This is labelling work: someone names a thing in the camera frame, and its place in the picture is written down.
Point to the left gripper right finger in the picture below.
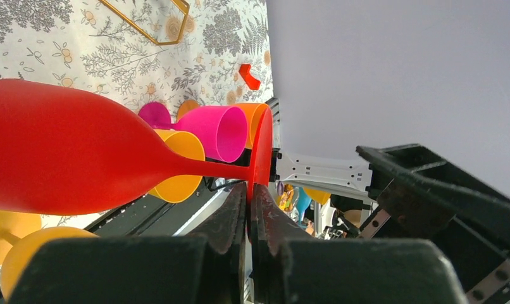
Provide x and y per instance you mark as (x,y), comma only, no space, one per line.
(290,266)

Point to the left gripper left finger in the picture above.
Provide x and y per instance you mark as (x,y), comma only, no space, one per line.
(204,266)

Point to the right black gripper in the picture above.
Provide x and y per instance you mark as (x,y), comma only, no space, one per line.
(421,195)

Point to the red plastic wine glass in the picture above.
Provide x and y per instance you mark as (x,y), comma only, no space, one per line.
(66,151)

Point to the gold wire glass rack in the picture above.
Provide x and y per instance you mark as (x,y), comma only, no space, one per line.
(160,23)

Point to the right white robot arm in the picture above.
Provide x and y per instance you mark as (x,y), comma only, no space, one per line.
(348,178)

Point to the amber plastic wine glass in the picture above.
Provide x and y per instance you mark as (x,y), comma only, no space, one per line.
(182,185)

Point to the magenta plastic wine glass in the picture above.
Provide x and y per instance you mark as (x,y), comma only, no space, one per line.
(222,130)

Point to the orange plastic wine glass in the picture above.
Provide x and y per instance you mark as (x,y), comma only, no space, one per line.
(253,112)

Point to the yellow plastic wine glass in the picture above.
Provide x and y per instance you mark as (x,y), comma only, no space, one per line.
(21,236)

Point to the red curved piece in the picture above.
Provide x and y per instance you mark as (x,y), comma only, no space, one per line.
(252,82)

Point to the floral table mat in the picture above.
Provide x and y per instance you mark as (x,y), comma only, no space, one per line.
(56,42)

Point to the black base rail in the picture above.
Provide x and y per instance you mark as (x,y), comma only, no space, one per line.
(137,217)

